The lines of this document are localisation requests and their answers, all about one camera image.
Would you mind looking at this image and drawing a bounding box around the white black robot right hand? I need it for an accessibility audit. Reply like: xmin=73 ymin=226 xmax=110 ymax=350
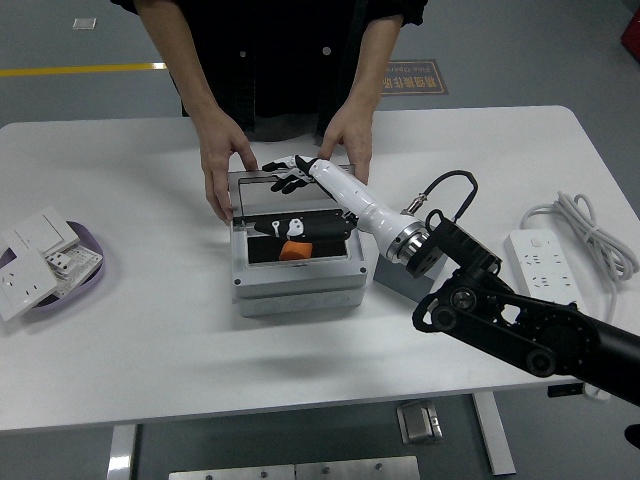
xmin=253 ymin=154 xmax=419 ymax=254

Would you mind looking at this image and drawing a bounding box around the person's right hand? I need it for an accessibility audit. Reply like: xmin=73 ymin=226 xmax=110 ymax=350
xmin=198 ymin=112 xmax=261 ymax=225

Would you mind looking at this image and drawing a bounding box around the person's left hand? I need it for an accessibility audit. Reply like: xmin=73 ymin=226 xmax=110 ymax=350
xmin=316 ymin=99 xmax=376 ymax=187

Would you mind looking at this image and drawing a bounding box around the orange cylinder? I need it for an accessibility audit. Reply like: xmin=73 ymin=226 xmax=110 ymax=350
xmin=278 ymin=241 xmax=314 ymax=261

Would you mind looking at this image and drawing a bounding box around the grey junction box clear lid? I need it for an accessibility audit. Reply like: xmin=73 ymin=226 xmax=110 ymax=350
xmin=227 ymin=162 xmax=369 ymax=317

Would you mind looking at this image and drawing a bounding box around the grey cube with round hole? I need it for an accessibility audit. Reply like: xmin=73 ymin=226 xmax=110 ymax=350
xmin=372 ymin=252 xmax=441 ymax=304

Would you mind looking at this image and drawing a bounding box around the grey metal box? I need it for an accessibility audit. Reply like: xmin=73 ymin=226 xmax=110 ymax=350
xmin=396 ymin=399 xmax=444 ymax=446

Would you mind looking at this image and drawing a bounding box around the brown floor sign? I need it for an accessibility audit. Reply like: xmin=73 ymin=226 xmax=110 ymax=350
xmin=378 ymin=59 xmax=449 ymax=97

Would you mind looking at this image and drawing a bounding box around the yellow floor tape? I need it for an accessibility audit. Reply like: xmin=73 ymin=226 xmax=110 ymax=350
xmin=0 ymin=61 xmax=169 ymax=79

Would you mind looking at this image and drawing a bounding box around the small white socket module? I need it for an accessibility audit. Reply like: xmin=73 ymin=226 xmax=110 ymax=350
xmin=43 ymin=249 xmax=76 ymax=277

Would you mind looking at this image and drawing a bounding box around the purple tray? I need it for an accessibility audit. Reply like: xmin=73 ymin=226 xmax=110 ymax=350
xmin=0 ymin=219 xmax=109 ymax=315

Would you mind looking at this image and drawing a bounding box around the white socket plate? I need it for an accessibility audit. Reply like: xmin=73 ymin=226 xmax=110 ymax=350
xmin=0 ymin=248 xmax=59 ymax=322

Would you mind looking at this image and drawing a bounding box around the white table leg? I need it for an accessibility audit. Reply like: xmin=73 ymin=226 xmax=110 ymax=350
xmin=472 ymin=392 xmax=516 ymax=476
xmin=105 ymin=424 xmax=137 ymax=480

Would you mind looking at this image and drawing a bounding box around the red object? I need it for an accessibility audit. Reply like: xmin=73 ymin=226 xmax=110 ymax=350
xmin=619 ymin=8 xmax=640 ymax=54

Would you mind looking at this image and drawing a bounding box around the white switch plate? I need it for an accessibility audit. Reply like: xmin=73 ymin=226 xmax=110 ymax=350
xmin=13 ymin=212 xmax=81 ymax=256

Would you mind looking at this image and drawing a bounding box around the white power cord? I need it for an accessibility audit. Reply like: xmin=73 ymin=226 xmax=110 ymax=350
xmin=519 ymin=190 xmax=640 ymax=402

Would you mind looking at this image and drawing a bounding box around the grey metal base plate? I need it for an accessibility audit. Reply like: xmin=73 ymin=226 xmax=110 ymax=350
xmin=168 ymin=455 xmax=421 ymax=480

